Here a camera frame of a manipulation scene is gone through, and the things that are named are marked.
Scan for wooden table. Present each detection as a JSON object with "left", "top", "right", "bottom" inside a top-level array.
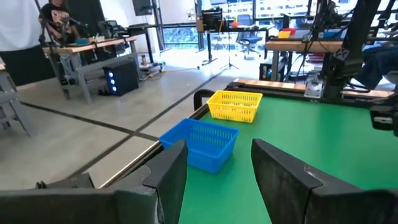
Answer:
[{"left": 265, "top": 39, "right": 343, "bottom": 82}]

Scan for black screen on stand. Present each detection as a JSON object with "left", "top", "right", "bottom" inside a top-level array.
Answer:
[{"left": 197, "top": 7, "right": 224, "bottom": 67}]

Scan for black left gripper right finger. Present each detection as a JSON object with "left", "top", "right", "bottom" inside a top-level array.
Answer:
[{"left": 251, "top": 138, "right": 374, "bottom": 224}]

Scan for person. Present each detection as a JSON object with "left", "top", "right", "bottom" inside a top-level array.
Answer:
[
  {"left": 39, "top": 0, "right": 81, "bottom": 47},
  {"left": 353, "top": 42, "right": 398, "bottom": 91}
]

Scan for blue plastic basket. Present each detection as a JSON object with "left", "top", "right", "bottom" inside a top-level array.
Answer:
[{"left": 159, "top": 118, "right": 240, "bottom": 174}]

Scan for black computer tower blue lights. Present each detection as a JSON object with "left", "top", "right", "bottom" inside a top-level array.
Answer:
[{"left": 102, "top": 58, "right": 140, "bottom": 97}]

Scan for black wall monitor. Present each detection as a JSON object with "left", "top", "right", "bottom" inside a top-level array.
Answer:
[{"left": 132, "top": 0, "right": 154, "bottom": 16}]

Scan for wooden desk with grey legs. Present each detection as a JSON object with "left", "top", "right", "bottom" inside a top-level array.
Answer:
[{"left": 42, "top": 34, "right": 147, "bottom": 106}]

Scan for green table mat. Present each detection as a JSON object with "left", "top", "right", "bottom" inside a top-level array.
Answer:
[{"left": 178, "top": 95, "right": 398, "bottom": 224}]

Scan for blue office chair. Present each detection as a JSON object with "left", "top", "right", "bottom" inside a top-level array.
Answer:
[{"left": 235, "top": 14, "right": 264, "bottom": 60}]

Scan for yellow plastic basket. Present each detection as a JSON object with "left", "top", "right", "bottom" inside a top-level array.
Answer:
[{"left": 206, "top": 90, "right": 264, "bottom": 124}]

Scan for black curved handle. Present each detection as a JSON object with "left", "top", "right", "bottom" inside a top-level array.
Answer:
[{"left": 193, "top": 88, "right": 217, "bottom": 112}]

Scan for black tripod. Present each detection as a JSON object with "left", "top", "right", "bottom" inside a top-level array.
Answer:
[{"left": 220, "top": 18, "right": 240, "bottom": 71}]

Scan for silver metal clamp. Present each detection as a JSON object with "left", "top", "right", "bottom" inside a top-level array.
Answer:
[{"left": 303, "top": 79, "right": 326, "bottom": 100}]

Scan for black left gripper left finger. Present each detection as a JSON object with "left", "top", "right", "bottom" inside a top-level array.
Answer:
[{"left": 113, "top": 139, "right": 189, "bottom": 224}]

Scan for black desk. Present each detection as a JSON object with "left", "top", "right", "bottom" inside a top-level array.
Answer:
[{"left": 127, "top": 23, "right": 165, "bottom": 71}]

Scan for white partition panel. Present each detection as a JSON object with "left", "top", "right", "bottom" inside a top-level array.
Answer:
[{"left": 0, "top": 0, "right": 45, "bottom": 53}]

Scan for grey metal stand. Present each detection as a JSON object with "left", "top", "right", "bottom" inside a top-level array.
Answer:
[{"left": 0, "top": 63, "right": 39, "bottom": 138}]

